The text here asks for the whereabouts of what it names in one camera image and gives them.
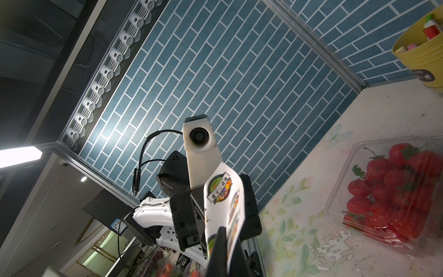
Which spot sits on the overhead LED light strip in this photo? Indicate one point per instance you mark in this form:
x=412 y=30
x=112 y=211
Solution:
x=110 y=66

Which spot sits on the white fruit sticker sheet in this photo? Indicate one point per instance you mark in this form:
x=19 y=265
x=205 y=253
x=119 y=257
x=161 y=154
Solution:
x=224 y=206

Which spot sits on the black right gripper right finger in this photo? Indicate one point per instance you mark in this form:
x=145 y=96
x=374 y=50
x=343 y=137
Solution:
x=238 y=264

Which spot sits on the clear box of strawberries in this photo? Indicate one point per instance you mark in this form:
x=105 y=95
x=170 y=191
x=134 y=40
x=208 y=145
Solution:
x=391 y=192

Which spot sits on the yellow pen cup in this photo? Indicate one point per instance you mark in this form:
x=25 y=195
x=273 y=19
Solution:
x=420 y=50

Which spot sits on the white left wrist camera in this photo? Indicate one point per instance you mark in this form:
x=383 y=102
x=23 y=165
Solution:
x=202 y=151

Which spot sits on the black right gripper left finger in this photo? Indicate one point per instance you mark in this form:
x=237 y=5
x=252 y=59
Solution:
x=217 y=266

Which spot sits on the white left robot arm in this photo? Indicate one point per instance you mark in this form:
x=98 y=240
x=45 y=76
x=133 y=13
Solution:
x=171 y=222

